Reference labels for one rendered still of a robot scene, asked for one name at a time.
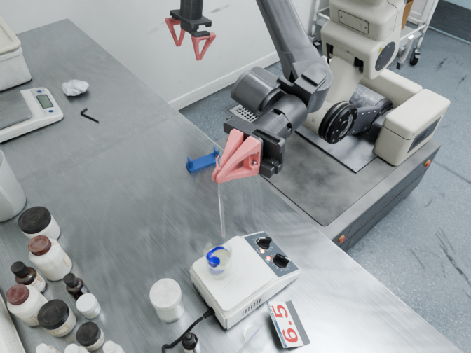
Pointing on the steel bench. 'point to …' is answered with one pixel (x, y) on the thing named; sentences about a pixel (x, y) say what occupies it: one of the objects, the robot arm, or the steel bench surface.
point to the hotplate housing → (228, 319)
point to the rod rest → (202, 161)
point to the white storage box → (11, 59)
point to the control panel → (270, 255)
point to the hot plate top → (232, 295)
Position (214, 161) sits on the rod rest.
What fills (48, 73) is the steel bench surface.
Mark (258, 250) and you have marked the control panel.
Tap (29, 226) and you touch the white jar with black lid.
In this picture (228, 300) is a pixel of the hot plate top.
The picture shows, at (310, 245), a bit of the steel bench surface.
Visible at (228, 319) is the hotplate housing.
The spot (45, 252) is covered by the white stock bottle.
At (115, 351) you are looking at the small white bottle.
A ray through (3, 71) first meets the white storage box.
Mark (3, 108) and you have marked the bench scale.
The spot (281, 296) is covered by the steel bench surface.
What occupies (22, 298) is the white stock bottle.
